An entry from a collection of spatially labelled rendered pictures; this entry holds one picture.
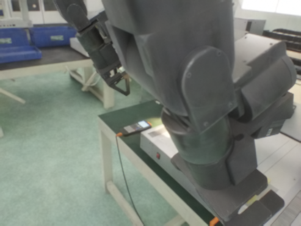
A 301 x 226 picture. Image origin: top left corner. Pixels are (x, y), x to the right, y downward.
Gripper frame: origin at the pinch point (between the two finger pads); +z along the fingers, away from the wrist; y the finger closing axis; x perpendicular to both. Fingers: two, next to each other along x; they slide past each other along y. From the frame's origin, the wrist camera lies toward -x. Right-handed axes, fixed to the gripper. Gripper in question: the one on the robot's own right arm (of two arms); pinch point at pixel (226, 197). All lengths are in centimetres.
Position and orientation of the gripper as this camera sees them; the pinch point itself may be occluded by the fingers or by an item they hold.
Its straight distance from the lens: 35.2
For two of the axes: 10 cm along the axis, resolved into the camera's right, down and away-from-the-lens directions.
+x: -8.0, 5.9, -1.2
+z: 3.9, 6.7, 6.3
